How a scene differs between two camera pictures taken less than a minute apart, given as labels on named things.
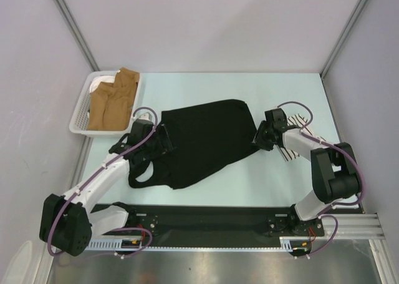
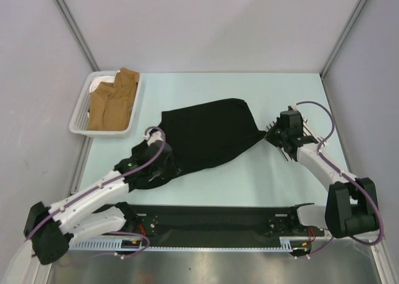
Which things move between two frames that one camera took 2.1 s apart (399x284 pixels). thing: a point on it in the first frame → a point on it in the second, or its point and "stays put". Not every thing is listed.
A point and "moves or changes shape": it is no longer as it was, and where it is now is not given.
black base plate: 217,221 stays put
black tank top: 204,137 moves or changes shape
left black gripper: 163,146 → 173,168
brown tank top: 111,105 stays put
